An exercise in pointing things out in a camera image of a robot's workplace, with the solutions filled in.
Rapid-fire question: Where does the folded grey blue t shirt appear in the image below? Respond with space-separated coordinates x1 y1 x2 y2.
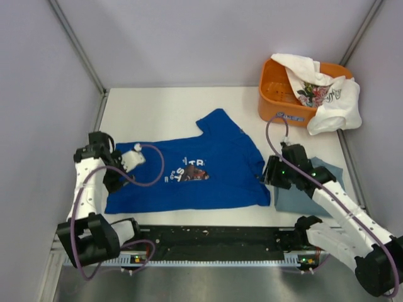
273 157 344 217

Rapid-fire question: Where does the grey slotted cable duct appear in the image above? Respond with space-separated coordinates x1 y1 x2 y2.
64 253 319 267

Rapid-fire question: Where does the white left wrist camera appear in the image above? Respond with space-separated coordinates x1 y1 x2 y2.
122 143 145 172

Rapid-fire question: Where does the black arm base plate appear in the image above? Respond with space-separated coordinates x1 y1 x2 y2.
138 225 325 264

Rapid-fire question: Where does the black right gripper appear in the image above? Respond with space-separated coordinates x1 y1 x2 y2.
259 155 297 189

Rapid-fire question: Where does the orange plastic basket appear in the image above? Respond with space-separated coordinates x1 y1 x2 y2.
258 58 354 128

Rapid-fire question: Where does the white floral t shirt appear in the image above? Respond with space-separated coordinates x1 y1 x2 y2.
271 53 362 135

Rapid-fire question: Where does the blue printed t shirt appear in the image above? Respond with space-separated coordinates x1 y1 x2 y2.
105 109 271 214

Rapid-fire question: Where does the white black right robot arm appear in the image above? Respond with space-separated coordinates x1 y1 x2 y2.
263 142 402 298

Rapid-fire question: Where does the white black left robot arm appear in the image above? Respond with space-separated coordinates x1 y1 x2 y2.
56 131 145 267

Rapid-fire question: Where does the aluminium frame rail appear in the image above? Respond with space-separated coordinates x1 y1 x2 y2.
50 228 396 255

